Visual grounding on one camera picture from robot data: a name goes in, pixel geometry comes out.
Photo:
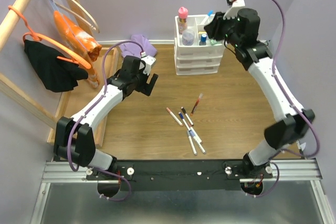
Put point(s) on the light blue acrylic marker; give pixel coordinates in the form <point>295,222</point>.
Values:
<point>205,20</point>

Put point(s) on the clear round jar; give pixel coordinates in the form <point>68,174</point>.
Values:
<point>188,37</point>

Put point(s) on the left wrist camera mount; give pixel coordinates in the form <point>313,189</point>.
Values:
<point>147,63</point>

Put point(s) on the pink cap crayon bottle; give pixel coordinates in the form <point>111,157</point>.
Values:
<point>182,19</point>

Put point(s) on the purple cloth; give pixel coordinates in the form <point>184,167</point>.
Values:
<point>131,49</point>

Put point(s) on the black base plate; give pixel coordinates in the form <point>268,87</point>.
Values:
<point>178,175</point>

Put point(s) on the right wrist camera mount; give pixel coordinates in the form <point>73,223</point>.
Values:
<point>234,7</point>

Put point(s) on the aluminium rail frame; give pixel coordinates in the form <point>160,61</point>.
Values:
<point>294,194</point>

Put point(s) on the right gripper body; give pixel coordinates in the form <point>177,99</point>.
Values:
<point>221,29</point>

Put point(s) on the red gel pen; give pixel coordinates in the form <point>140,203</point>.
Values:
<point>196,104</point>

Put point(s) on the brown cap white marker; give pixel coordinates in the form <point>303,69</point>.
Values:
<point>196,139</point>

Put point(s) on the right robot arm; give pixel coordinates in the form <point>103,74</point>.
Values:
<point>241,31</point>

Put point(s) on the grey tip acrylic marker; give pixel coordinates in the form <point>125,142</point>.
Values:
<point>191,143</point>

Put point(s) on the black cap whiteboard marker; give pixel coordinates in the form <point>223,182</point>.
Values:
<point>187,116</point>

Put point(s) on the wooden hanger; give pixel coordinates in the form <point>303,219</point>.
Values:
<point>82,14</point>

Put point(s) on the blue wire hanger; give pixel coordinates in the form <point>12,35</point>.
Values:
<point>55,8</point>

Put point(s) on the blue cap whiteboard marker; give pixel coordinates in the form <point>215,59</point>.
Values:
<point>185,121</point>

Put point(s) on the grey blue cap glue bottle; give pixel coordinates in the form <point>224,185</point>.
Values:
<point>202,38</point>

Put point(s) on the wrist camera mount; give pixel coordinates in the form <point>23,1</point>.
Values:
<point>147,63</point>
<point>234,7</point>

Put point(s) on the black garment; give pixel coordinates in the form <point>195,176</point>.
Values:
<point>57,75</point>

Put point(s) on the pink cap white marker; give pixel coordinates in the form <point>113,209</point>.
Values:
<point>174,117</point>

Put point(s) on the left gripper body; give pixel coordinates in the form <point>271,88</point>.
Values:
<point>140,81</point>

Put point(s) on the orange white garment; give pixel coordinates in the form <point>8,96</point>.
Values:
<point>93,48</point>

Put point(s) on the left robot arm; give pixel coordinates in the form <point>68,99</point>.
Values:
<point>74,137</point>

